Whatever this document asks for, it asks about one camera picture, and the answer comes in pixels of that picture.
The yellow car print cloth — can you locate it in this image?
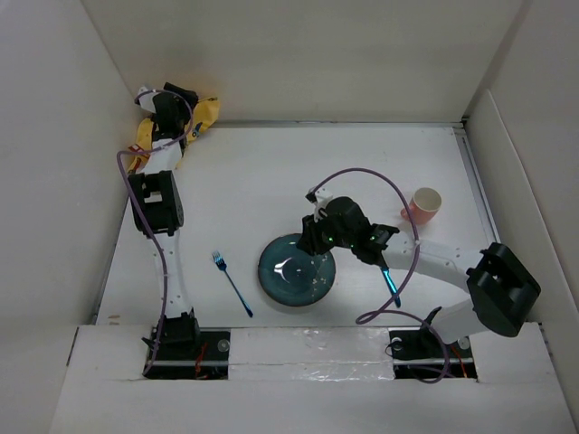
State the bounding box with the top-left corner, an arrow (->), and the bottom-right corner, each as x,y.
128,97 -> 221,173

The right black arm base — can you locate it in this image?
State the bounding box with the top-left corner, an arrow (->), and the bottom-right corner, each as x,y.
384,325 -> 478,382

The teal ceramic plate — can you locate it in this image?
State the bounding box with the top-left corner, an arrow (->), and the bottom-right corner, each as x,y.
257,233 -> 336,307

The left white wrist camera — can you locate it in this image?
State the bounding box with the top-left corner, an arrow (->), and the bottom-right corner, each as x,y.
135,86 -> 157,113

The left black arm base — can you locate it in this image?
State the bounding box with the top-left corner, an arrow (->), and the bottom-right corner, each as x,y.
144,328 -> 231,381

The purple cable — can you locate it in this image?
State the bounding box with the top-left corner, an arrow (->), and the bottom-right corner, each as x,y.
116,89 -> 195,376
311,167 -> 458,384

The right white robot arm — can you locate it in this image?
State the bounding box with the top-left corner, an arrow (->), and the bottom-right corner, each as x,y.
298,192 -> 541,360

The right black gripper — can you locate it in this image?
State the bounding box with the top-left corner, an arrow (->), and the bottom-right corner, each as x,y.
295,208 -> 355,256

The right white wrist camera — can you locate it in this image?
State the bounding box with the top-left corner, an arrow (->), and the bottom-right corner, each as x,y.
306,187 -> 333,222

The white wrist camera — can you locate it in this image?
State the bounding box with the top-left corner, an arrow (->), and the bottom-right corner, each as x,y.
306,187 -> 333,222
135,86 -> 157,113

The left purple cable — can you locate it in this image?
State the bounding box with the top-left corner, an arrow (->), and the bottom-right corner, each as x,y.
116,89 -> 195,376

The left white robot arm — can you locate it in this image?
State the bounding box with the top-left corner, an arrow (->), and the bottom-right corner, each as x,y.
127,82 -> 202,363

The blue metal knife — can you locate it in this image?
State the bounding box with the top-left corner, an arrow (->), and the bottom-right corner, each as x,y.
381,267 -> 402,308

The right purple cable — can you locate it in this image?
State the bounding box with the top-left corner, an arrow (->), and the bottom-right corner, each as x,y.
311,167 -> 458,384

